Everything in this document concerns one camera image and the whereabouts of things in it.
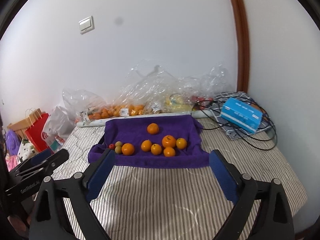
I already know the black cable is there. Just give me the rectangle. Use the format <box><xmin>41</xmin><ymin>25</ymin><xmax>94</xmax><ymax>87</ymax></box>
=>
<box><xmin>191</xmin><ymin>99</ymin><xmax>278</xmax><ymax>151</ymax></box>

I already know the brown paper bag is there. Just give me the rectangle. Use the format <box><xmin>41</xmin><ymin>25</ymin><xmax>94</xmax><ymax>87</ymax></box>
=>
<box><xmin>7</xmin><ymin>108</ymin><xmax>43</xmax><ymax>133</ymax></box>

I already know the person's left hand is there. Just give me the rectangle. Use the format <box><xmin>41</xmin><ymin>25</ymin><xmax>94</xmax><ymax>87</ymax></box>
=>
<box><xmin>7</xmin><ymin>214</ymin><xmax>31</xmax><ymax>240</ymax></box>

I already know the pink cloth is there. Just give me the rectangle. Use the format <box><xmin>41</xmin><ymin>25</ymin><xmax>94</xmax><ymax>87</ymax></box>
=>
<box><xmin>5</xmin><ymin>155</ymin><xmax>19</xmax><ymax>172</ymax></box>

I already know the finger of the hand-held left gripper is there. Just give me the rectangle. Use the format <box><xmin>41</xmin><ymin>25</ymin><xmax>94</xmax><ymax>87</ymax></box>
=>
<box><xmin>17</xmin><ymin>148</ymin><xmax>53</xmax><ymax>168</ymax></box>
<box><xmin>15</xmin><ymin>149</ymin><xmax>69</xmax><ymax>178</ymax></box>

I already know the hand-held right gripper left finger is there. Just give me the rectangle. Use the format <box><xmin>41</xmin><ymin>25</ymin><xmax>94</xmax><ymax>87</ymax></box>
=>
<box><xmin>29</xmin><ymin>149</ymin><xmax>116</xmax><ymax>240</ymax></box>

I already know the blue tissue pack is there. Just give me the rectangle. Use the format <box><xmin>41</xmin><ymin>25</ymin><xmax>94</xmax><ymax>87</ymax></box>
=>
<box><xmin>220</xmin><ymin>97</ymin><xmax>263</xmax><ymax>133</ymax></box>

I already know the purple fluffy item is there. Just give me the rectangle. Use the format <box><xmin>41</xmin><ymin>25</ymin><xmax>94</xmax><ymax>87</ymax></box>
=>
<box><xmin>5</xmin><ymin>129</ymin><xmax>22</xmax><ymax>153</ymax></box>

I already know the white floral cloth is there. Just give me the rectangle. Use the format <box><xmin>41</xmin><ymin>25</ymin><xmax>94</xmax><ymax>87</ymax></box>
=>
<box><xmin>16</xmin><ymin>139</ymin><xmax>38</xmax><ymax>162</ymax></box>

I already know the clear bag of yellow fruit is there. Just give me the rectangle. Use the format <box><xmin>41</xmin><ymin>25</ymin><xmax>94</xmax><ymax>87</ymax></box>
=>
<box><xmin>125</xmin><ymin>62</ymin><xmax>193</xmax><ymax>114</ymax></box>

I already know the large wrinkled orange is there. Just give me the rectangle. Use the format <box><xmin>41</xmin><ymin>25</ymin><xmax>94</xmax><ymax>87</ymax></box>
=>
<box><xmin>162</xmin><ymin>135</ymin><xmax>177</xmax><ymax>148</ymax></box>

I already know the white plastic bag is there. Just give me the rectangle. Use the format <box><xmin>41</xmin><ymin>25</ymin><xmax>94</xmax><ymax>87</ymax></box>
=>
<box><xmin>41</xmin><ymin>106</ymin><xmax>75</xmax><ymax>150</ymax></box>

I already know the striped mattress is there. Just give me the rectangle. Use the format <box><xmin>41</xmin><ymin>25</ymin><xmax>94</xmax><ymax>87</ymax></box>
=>
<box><xmin>46</xmin><ymin>116</ymin><xmax>308</xmax><ymax>240</ymax></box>

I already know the purple towel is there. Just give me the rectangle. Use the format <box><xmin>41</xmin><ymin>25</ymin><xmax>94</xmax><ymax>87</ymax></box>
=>
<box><xmin>87</xmin><ymin>114</ymin><xmax>210</xmax><ymax>169</ymax></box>

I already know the empty clear plastic bag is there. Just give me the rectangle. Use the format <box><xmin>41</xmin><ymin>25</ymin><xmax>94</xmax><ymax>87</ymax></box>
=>
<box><xmin>62</xmin><ymin>87</ymin><xmax>108</xmax><ymax>117</ymax></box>

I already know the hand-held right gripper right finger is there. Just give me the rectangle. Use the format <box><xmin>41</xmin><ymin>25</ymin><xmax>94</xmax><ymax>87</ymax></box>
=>
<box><xmin>209</xmin><ymin>149</ymin><xmax>293</xmax><ymax>240</ymax></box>

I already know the brown wooden door frame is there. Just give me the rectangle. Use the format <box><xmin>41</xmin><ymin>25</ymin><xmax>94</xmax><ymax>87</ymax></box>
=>
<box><xmin>224</xmin><ymin>0</ymin><xmax>250</xmax><ymax>94</ymax></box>

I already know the dark patterned cloth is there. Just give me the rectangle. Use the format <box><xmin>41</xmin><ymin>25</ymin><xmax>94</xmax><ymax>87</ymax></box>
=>
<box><xmin>209</xmin><ymin>91</ymin><xmax>272</xmax><ymax>140</ymax></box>

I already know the white light switch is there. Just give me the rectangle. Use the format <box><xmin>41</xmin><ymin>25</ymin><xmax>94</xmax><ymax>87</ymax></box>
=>
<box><xmin>78</xmin><ymin>16</ymin><xmax>95</xmax><ymax>35</ymax></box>

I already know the clear bag of oranges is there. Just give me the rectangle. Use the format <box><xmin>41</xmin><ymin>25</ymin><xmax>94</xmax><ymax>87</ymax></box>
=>
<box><xmin>80</xmin><ymin>97</ymin><xmax>147</xmax><ymax>119</ymax></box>

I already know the red paper bag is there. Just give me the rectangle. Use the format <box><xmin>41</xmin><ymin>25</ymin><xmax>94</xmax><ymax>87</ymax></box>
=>
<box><xmin>25</xmin><ymin>113</ymin><xmax>54</xmax><ymax>154</ymax></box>

